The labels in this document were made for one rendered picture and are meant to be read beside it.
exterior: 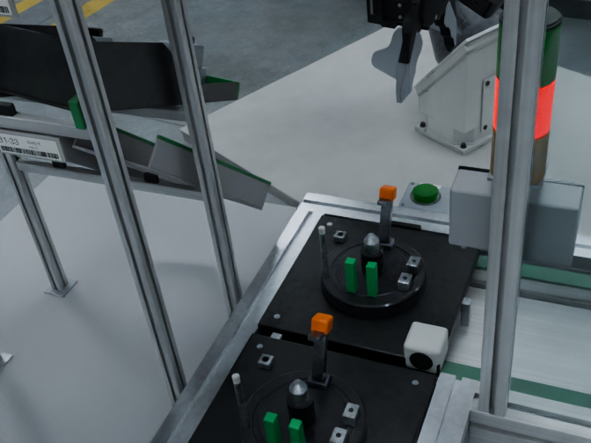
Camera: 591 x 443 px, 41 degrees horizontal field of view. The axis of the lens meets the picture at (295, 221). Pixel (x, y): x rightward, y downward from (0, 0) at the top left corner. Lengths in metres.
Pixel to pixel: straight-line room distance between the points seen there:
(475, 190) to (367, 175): 0.70
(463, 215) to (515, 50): 0.20
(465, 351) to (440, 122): 0.59
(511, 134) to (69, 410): 0.72
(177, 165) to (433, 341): 0.38
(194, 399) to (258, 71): 2.90
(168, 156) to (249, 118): 0.71
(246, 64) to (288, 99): 2.13
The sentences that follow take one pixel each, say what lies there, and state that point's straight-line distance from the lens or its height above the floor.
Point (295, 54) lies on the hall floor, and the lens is 3.88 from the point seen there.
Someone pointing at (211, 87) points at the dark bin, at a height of 1.23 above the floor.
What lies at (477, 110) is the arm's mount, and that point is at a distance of 1.50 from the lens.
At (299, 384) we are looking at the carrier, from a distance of 0.85.
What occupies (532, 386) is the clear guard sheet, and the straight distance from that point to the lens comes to 0.91.
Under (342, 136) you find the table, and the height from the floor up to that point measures 0.86.
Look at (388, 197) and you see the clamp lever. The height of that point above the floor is 1.06.
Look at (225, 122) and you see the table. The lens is 1.68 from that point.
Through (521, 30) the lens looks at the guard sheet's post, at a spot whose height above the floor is 1.42.
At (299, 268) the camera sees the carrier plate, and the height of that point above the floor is 0.97.
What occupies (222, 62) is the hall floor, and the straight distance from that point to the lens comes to 3.90.
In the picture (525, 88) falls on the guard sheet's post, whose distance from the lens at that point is 0.67.
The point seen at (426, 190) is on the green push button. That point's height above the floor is 0.97.
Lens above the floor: 1.70
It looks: 38 degrees down
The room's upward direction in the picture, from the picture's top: 7 degrees counter-clockwise
